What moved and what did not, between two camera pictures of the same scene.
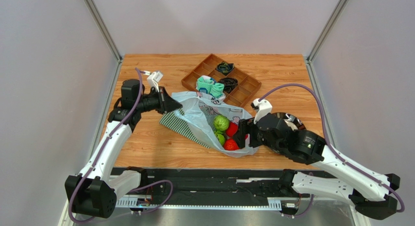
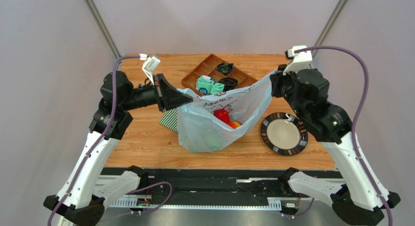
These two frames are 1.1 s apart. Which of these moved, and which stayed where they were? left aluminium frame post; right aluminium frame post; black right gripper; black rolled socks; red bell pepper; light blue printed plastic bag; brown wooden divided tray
Moved: black right gripper; light blue printed plastic bag; red bell pepper
Stayed: brown wooden divided tray; left aluminium frame post; black rolled socks; right aluminium frame post
